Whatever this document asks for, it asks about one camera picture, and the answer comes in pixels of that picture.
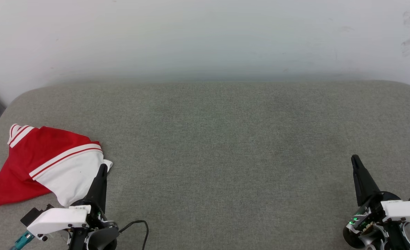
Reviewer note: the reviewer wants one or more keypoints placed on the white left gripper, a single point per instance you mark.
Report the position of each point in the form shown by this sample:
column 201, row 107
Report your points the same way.
column 57, row 218

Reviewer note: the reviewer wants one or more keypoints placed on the red and white shirt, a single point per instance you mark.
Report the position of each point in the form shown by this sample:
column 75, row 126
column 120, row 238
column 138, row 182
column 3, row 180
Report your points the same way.
column 35, row 159

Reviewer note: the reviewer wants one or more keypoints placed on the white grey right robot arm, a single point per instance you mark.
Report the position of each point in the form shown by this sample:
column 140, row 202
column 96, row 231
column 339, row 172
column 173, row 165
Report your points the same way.
column 395, row 238

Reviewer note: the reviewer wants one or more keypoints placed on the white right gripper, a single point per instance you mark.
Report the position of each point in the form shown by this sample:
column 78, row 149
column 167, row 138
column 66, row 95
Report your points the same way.
column 404, row 210

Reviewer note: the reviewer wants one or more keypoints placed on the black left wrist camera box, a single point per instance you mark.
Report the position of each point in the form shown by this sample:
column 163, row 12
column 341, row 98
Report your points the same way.
column 33, row 215

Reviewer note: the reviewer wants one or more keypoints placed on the grey fabric sofa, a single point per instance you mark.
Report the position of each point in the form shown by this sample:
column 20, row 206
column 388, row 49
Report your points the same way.
column 225, row 156

